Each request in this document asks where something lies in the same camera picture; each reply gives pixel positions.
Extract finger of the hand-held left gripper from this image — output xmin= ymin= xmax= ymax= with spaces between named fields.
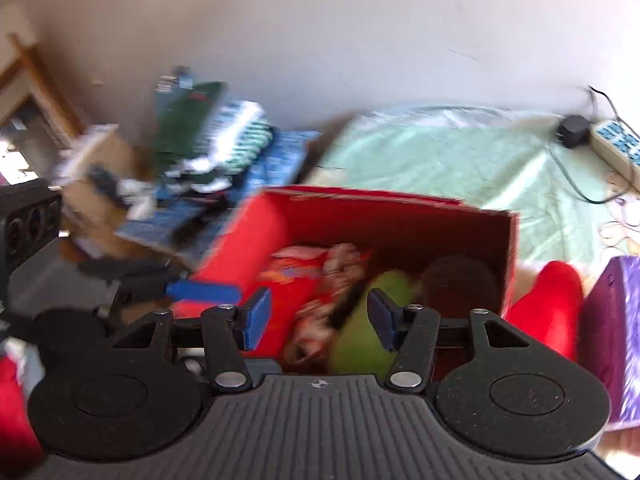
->
xmin=77 ymin=257 xmax=243 ymax=306
xmin=107 ymin=285 xmax=173 ymax=321

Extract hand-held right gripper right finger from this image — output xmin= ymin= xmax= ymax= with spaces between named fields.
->
xmin=367 ymin=288 xmax=531 ymax=393

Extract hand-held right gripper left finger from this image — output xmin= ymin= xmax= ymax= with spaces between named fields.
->
xmin=112 ymin=287 xmax=273 ymax=393

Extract green soft object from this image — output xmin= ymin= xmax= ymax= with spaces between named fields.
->
xmin=327 ymin=270 xmax=426 ymax=376

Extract red snack packet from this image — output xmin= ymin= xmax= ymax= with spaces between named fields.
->
xmin=257 ymin=245 xmax=331 ymax=356

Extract red white patterned packet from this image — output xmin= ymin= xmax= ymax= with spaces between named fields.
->
xmin=290 ymin=242 xmax=373 ymax=361

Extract red cardboard box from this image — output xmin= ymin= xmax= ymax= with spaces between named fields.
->
xmin=172 ymin=185 xmax=521 ymax=376

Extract black flat device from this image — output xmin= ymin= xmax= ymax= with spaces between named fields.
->
xmin=170 ymin=195 xmax=228 ymax=243

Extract cardboard boxes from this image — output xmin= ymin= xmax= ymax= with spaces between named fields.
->
xmin=57 ymin=125 xmax=151 ymax=261

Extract blue checked cloth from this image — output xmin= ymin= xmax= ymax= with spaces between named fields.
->
xmin=115 ymin=130 xmax=321 ymax=261

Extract pile of folded clothes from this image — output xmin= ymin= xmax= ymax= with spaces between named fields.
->
xmin=150 ymin=80 xmax=273 ymax=193

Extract red plush pillow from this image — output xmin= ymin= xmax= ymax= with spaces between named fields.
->
xmin=505 ymin=260 xmax=585 ymax=363

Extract red cloth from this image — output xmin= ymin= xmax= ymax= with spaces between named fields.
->
xmin=0 ymin=355 xmax=46 ymax=478

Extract light green quilt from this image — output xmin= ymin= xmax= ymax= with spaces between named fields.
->
xmin=305 ymin=105 xmax=640 ymax=266

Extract purple tissue box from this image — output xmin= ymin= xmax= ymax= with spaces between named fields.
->
xmin=580 ymin=255 xmax=640 ymax=428

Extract black power adapter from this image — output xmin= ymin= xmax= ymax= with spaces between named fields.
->
xmin=556 ymin=114 xmax=592 ymax=149

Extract white power strip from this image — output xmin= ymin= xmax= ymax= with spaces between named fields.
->
xmin=590 ymin=119 xmax=640 ymax=186

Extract wooden frame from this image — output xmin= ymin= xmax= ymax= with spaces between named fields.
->
xmin=0 ymin=32 xmax=86 ymax=151

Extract black adapter cable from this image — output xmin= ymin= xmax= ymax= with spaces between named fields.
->
xmin=550 ymin=85 xmax=623 ymax=206

